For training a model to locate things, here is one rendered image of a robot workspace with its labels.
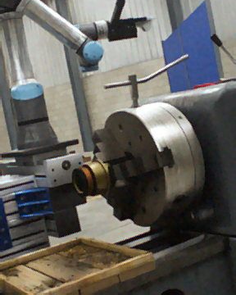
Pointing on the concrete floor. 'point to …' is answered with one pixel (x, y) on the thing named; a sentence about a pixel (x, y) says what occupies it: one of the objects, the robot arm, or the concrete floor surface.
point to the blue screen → (196, 48)
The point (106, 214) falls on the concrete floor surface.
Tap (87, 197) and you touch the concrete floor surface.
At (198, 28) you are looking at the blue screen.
